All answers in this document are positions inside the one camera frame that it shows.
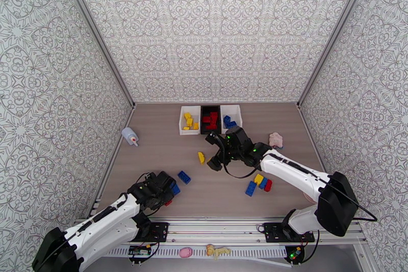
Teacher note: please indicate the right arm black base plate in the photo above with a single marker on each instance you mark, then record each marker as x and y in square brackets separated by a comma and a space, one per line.
[272, 233]

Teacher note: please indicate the pink plush toy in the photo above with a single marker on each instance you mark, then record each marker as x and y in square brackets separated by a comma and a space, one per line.
[276, 139]

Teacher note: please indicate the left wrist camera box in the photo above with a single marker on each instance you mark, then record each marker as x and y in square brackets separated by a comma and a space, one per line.
[165, 181]

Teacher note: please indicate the black plastic bin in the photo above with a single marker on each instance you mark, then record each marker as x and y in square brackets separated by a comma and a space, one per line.
[204, 109]

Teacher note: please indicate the aluminium table edge rail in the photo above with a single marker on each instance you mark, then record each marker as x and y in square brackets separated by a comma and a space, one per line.
[304, 121]
[130, 116]

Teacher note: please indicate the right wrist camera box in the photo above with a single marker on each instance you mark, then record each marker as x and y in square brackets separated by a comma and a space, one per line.
[236, 135]

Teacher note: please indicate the small pink round toy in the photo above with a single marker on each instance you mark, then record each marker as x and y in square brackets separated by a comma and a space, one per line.
[185, 252]

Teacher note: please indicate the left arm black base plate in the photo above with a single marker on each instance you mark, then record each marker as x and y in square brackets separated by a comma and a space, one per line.
[159, 231]

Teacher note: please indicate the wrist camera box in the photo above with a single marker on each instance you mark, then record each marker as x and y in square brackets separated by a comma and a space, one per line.
[165, 181]
[236, 135]

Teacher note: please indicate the white plastic bin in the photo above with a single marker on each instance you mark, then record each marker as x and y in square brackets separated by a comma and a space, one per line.
[182, 110]
[237, 111]

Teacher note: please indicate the yellow toy figure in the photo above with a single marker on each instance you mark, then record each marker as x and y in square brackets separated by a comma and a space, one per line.
[216, 251]

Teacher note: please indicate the yellow curved lego brick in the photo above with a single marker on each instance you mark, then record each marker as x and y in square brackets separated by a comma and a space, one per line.
[201, 158]

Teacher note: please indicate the small red curved lego brick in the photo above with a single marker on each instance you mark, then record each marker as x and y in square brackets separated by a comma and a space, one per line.
[215, 114]

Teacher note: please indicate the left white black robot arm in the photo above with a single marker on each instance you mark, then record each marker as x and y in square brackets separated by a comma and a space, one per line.
[102, 220]

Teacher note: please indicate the small blue lego brick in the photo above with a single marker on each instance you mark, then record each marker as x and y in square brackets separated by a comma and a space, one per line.
[227, 118]

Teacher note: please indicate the pink pen cup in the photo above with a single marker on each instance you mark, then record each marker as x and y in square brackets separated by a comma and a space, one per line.
[308, 197]

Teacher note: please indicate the aluminium mounting rail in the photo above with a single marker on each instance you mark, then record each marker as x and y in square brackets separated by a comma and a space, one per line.
[216, 229]

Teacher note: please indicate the aluminium corner post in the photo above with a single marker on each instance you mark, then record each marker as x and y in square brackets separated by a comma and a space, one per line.
[333, 33]
[97, 33]

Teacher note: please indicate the green circuit board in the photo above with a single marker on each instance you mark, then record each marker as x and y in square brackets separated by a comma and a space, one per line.
[294, 252]
[139, 251]

